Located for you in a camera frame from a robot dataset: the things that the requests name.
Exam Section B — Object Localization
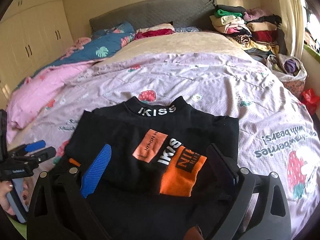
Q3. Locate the black IKISS sweater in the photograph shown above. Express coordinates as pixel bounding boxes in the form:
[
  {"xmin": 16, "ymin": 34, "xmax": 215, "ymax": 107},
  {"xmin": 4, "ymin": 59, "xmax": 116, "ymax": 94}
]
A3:
[{"xmin": 56, "ymin": 97, "xmax": 239, "ymax": 239}]

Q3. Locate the floral bag of clothes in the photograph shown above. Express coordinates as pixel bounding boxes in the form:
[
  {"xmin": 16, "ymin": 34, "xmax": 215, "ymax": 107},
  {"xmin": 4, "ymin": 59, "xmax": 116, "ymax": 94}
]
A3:
[{"xmin": 266, "ymin": 54, "xmax": 308, "ymax": 99}]

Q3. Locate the pile of folded clothes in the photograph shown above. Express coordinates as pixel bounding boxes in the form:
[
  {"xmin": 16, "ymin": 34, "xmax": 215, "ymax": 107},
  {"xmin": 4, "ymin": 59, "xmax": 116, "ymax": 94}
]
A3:
[{"xmin": 210, "ymin": 4, "xmax": 287, "ymax": 61}]

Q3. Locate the person's left hand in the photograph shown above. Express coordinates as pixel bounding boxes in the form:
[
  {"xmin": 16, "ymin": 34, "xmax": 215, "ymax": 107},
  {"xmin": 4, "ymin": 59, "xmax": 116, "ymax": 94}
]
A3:
[{"xmin": 0, "ymin": 181, "xmax": 29, "ymax": 216}]

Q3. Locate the pink blanket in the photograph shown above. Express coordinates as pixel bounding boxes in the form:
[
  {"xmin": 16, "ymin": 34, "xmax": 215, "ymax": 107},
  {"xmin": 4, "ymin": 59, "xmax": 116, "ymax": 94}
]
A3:
[{"xmin": 6, "ymin": 60, "xmax": 95, "ymax": 143}]

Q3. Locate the lilac strawberry print bedsheet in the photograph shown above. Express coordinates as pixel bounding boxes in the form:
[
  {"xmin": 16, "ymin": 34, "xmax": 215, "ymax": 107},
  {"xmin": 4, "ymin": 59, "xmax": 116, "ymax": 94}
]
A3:
[{"xmin": 13, "ymin": 53, "xmax": 319, "ymax": 237}]

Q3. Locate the red plastic bag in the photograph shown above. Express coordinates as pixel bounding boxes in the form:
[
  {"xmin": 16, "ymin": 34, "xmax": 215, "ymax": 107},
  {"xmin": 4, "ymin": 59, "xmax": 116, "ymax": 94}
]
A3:
[{"xmin": 301, "ymin": 88, "xmax": 320, "ymax": 115}]

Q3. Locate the cream wardrobe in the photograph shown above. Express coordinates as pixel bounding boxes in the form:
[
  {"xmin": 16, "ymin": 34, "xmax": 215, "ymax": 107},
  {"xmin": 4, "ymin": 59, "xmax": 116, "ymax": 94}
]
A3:
[{"xmin": 1, "ymin": 0, "xmax": 73, "ymax": 103}]

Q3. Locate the blue leaf print quilt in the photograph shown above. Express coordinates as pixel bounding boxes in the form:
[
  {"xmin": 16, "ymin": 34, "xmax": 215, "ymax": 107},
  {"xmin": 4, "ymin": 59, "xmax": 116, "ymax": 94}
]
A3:
[{"xmin": 31, "ymin": 22, "xmax": 136, "ymax": 78}]

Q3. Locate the red cloth by pillows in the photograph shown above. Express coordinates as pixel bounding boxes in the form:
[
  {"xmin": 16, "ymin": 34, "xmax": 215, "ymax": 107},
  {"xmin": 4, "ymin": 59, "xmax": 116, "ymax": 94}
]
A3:
[{"xmin": 135, "ymin": 23, "xmax": 175, "ymax": 40}]

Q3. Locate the beige blanket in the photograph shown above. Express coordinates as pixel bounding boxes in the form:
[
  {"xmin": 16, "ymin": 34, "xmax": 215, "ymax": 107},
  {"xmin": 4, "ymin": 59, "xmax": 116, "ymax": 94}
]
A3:
[{"xmin": 95, "ymin": 31, "xmax": 251, "ymax": 67}]

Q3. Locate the cream curtain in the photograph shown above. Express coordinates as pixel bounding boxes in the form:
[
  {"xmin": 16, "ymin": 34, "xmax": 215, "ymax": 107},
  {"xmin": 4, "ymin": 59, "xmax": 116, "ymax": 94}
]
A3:
[{"xmin": 279, "ymin": 0, "xmax": 305, "ymax": 59}]

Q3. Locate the grey quilted headboard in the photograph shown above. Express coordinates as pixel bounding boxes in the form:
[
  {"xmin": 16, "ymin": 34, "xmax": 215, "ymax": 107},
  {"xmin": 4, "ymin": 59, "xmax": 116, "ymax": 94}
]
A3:
[{"xmin": 89, "ymin": 0, "xmax": 217, "ymax": 32}]

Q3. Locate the window with black frame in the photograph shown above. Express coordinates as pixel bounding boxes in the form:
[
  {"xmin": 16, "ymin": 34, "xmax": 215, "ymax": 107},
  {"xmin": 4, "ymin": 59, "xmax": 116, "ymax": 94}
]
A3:
[{"xmin": 301, "ymin": 0, "xmax": 319, "ymax": 53}]

